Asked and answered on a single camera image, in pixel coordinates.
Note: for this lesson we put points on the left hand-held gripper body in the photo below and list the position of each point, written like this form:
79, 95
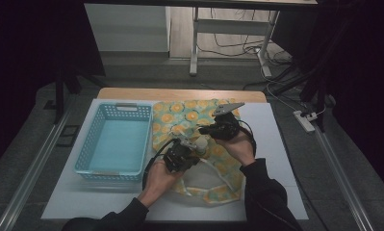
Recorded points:
178, 157

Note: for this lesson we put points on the black metal stand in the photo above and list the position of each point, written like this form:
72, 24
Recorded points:
319, 102
59, 96

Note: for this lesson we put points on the person's left hand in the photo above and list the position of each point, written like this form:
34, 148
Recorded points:
159, 183

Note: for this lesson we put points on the white cabinet panel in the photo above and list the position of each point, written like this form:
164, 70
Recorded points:
128, 29

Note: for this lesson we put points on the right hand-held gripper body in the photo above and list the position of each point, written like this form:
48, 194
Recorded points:
226, 126

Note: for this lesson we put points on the white desk frame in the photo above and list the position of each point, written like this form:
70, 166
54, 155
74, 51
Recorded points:
231, 27

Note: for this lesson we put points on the aluminium floor rail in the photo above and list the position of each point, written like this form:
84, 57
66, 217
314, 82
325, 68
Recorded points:
343, 183
32, 166

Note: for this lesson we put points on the blue plastic basket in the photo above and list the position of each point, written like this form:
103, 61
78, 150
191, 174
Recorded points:
115, 144

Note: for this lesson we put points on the orange floral cloth bag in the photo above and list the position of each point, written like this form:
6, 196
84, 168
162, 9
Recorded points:
180, 118

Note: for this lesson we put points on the white table mat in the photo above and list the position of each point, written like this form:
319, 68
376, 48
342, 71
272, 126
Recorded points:
269, 144

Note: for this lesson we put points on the white power strip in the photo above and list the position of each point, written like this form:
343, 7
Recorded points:
304, 121

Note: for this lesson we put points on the person's right hand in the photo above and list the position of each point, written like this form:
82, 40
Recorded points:
239, 149

